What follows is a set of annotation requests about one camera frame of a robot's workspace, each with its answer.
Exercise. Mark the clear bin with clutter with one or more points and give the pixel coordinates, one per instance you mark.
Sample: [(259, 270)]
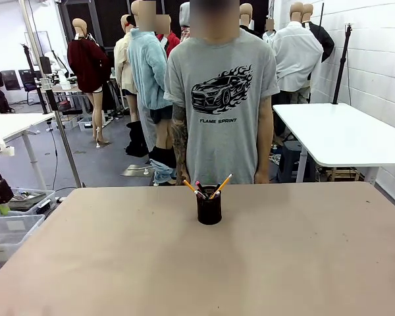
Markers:
[(26, 199)]

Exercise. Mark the mannequin in cream jacket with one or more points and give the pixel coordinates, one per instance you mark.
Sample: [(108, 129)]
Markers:
[(123, 66)]

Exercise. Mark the clear plastic storage bin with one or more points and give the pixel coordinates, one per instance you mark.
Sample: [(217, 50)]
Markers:
[(11, 230)]

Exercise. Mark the person's left forearm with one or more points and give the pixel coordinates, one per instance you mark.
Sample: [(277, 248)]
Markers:
[(264, 138)]

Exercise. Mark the black tripod stand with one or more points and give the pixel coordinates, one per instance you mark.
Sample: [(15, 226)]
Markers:
[(342, 66)]

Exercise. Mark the mannequin in maroon sweater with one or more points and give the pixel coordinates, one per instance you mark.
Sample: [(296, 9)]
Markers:
[(87, 66)]

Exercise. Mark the large white table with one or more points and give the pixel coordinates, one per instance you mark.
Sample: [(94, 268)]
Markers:
[(342, 131)]

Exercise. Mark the mannequin in red jacket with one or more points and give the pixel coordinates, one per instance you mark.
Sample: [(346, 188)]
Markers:
[(172, 41)]

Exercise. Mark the black office chair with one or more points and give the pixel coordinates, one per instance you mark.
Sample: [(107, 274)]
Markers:
[(29, 85)]

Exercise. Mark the person in gray t-shirt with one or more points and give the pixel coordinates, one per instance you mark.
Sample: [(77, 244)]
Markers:
[(224, 138)]

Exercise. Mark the person's left hand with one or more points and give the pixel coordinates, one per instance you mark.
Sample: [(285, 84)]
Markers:
[(261, 176)]

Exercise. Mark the black mesh pen holder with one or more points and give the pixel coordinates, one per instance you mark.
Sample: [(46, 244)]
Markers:
[(209, 210)]

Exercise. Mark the black camera stand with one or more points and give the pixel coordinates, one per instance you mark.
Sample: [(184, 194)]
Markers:
[(36, 82)]

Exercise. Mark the small white floor bin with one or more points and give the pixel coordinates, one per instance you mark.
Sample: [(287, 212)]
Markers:
[(85, 123)]

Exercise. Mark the pink-tipped black pen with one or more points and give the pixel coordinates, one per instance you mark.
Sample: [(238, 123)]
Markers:
[(200, 188)]

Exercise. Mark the mannequin in black top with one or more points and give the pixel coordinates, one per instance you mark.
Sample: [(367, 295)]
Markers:
[(248, 19)]

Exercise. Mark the mannequin in black jacket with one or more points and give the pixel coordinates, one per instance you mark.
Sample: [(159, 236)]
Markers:
[(322, 39)]

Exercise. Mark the tattooed right forearm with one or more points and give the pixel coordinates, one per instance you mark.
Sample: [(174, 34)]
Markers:
[(179, 138)]

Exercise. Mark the person's right hand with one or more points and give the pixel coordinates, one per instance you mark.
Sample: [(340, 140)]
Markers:
[(183, 177)]

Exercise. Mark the metal floor base plate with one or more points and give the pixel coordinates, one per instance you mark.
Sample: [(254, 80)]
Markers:
[(136, 171)]

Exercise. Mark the mannequin in white shirt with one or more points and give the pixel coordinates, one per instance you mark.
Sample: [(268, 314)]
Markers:
[(298, 56)]

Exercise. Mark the silver metal pole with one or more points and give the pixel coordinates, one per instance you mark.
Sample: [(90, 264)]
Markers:
[(61, 125)]

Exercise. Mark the mannequin in blue fleece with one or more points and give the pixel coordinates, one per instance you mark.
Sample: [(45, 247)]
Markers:
[(148, 75)]

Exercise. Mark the yellow pencil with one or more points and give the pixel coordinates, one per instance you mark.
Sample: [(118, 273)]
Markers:
[(191, 186), (221, 186)]

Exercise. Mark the small white table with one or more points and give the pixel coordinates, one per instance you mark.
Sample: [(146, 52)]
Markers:
[(10, 126)]

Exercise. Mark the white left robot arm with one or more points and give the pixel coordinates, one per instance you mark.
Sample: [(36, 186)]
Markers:
[(1, 149)]

